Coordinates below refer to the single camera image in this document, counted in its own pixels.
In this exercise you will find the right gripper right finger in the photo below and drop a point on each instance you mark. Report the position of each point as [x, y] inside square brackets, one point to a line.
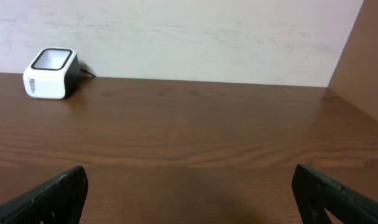
[316, 194]

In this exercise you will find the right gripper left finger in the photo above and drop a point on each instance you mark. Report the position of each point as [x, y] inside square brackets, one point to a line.
[58, 200]

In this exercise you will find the white barcode scanner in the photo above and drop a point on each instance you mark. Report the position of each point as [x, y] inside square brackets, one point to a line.
[53, 74]

